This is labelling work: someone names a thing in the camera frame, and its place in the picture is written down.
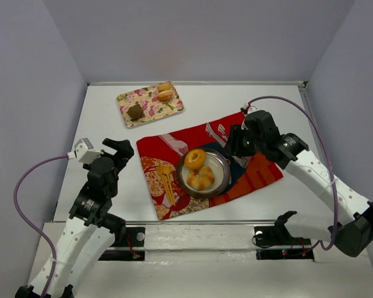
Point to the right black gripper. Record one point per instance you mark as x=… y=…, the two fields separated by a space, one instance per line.
x=236 y=142

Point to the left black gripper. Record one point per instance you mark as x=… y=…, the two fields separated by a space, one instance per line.
x=119 y=154

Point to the metal tongs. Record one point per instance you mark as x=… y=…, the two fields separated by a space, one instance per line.
x=243 y=162

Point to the orange ring bagel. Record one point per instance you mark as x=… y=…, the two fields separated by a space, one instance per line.
x=195 y=159

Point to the striped twisted bread roll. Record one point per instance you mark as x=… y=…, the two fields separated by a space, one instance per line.
x=201 y=179

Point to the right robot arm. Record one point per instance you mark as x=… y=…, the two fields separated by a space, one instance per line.
x=352 y=228

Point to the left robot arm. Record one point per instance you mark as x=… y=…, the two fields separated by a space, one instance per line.
x=89 y=229

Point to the brown chocolate bread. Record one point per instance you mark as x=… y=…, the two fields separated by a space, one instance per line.
x=135 y=112

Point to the round metal plate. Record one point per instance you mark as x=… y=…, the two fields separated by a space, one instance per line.
x=221 y=170

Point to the red patterned cloth mat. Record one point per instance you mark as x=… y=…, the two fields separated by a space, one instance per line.
x=168 y=149

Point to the yellow plastic fork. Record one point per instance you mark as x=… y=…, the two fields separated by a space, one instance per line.
x=164 y=172

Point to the floral serving tray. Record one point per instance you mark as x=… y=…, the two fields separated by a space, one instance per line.
x=148 y=104

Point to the flat tan bun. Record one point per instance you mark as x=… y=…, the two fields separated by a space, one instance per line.
x=165 y=95

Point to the pale round bun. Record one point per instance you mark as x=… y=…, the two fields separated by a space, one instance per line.
x=165 y=86

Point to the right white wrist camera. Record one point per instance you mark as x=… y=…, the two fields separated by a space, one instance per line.
x=247 y=109

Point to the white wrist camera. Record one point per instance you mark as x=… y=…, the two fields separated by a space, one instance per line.
x=84 y=152
x=247 y=109

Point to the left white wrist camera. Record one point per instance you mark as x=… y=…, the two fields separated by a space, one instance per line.
x=84 y=152

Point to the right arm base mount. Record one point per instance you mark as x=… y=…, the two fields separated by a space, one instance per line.
x=274 y=243

